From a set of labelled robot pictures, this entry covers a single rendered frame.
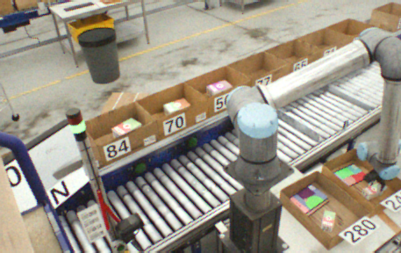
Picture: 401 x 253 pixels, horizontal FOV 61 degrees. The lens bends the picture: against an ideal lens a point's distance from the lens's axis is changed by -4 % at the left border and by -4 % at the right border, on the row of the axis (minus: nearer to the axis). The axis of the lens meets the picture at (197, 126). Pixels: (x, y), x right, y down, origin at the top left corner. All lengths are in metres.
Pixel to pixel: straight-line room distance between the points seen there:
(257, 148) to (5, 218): 1.02
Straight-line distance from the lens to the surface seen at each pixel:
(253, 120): 1.28
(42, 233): 0.75
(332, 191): 2.10
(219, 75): 2.72
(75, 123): 1.22
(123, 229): 1.55
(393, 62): 1.50
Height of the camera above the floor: 2.28
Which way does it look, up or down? 36 degrees down
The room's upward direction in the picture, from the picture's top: 4 degrees counter-clockwise
